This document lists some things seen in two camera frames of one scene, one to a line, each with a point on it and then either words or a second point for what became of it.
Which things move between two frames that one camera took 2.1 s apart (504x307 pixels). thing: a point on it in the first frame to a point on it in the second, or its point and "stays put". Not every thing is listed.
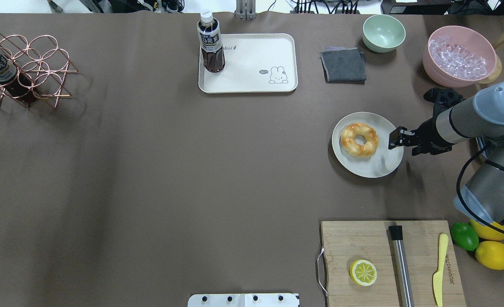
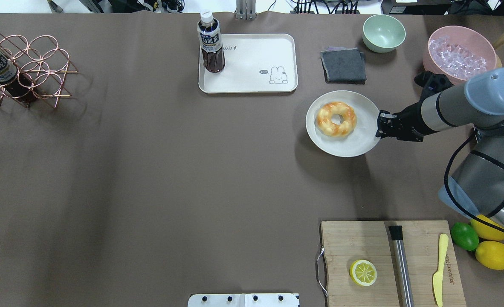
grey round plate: [360, 145] to [362, 140]
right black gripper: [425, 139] to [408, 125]
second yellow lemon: [495, 255] stays put
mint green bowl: [383, 33] stays put
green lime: [464, 235] stays put
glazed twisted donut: [347, 139] to [326, 112]
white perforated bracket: [243, 300] stays put
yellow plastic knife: [437, 279] stays put
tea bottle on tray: [210, 38] stays put
